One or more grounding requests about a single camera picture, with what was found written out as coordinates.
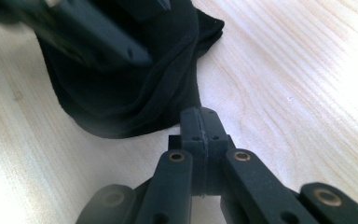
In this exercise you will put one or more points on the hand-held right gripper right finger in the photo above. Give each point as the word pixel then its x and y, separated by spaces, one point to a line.
pixel 216 133

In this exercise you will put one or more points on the black sock with white print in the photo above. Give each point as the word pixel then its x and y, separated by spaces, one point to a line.
pixel 105 102

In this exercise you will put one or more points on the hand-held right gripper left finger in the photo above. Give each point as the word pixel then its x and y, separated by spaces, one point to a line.
pixel 195 130

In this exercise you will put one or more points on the plain black sock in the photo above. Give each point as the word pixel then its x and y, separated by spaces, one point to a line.
pixel 212 28

